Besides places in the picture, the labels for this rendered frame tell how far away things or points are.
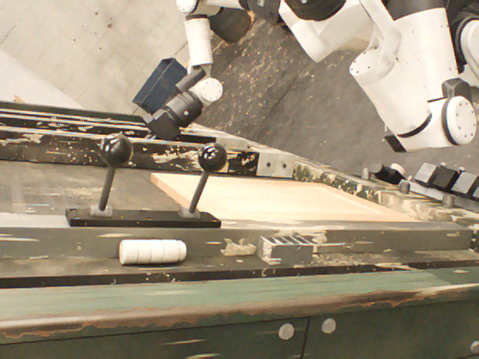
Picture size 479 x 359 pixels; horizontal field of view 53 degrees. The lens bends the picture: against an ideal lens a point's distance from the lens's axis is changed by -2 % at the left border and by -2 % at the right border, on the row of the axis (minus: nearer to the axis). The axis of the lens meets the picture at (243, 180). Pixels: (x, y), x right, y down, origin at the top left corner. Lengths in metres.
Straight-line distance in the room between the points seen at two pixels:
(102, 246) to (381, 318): 0.34
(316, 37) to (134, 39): 5.56
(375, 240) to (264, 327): 0.43
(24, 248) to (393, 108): 0.55
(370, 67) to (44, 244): 0.50
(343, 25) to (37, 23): 5.51
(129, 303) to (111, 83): 5.82
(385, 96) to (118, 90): 5.55
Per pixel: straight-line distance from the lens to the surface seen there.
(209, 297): 0.42
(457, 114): 0.82
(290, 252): 0.69
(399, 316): 0.54
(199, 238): 0.66
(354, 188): 1.26
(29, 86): 4.68
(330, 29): 0.70
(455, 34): 1.26
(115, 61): 6.17
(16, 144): 1.23
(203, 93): 1.40
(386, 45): 0.73
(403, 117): 0.78
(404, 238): 0.88
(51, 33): 6.08
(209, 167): 0.59
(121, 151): 0.55
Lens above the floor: 1.70
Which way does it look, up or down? 29 degrees down
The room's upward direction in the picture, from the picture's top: 52 degrees counter-clockwise
